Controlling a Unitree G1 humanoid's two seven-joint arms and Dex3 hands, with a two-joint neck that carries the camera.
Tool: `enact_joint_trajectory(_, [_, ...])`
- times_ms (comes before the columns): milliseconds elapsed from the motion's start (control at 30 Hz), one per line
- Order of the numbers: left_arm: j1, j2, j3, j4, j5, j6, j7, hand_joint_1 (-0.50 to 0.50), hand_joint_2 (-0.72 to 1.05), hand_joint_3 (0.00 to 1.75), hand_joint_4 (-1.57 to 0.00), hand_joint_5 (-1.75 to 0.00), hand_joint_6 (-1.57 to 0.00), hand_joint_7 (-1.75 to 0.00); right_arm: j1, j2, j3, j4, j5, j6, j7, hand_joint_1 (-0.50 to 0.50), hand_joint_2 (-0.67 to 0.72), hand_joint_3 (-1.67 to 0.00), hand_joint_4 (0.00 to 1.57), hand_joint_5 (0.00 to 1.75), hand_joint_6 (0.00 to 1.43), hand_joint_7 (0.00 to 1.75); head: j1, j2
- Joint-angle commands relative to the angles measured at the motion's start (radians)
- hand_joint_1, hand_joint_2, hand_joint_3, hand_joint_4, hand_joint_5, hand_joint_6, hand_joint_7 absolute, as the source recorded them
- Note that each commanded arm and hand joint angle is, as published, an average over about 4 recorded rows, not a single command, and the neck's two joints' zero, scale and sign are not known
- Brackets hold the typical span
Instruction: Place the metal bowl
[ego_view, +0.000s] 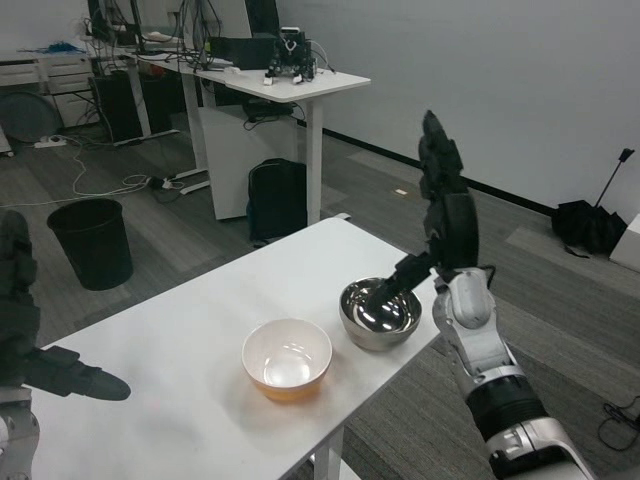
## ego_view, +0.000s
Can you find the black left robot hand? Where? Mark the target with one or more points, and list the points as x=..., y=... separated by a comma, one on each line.
x=20, y=350

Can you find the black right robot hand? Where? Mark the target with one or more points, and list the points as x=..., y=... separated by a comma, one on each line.
x=455, y=225

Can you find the shiny metal bowl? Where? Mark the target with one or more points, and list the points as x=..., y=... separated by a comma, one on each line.
x=365, y=330

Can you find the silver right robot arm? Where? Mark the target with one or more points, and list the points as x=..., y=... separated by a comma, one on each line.
x=475, y=320

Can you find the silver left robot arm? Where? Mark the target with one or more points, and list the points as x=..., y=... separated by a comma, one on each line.
x=15, y=440

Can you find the orange bowl white inside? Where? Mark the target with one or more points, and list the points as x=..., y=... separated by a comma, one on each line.
x=287, y=365

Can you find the black trash bin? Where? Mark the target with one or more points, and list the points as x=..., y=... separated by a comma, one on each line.
x=92, y=245

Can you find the black folded umbrella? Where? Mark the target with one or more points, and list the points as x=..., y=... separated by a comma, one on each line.
x=587, y=225

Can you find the white box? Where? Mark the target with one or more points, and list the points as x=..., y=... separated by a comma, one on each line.
x=627, y=245

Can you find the black backpack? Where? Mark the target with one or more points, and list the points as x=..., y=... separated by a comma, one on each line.
x=277, y=200

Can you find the white tall cabinet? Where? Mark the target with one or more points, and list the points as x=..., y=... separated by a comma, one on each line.
x=4, y=142

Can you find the white standing desk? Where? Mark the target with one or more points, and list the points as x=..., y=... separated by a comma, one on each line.
x=300, y=82

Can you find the white power strip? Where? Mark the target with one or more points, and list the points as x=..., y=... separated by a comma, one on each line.
x=50, y=141

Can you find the grey round disc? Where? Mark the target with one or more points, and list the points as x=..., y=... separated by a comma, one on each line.
x=27, y=117

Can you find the small black robot device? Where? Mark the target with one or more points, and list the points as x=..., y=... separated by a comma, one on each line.
x=291, y=55

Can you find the black computer tower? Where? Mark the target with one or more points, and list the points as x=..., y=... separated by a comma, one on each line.
x=117, y=107

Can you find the black box on desk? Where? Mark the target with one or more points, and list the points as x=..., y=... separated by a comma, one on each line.
x=247, y=50

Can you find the white drawer cabinet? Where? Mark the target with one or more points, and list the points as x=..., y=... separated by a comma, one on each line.
x=60, y=80

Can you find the black office chair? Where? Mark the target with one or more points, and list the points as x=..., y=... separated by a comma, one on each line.
x=267, y=15

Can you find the blue items pile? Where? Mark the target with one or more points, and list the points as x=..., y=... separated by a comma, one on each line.
x=55, y=48

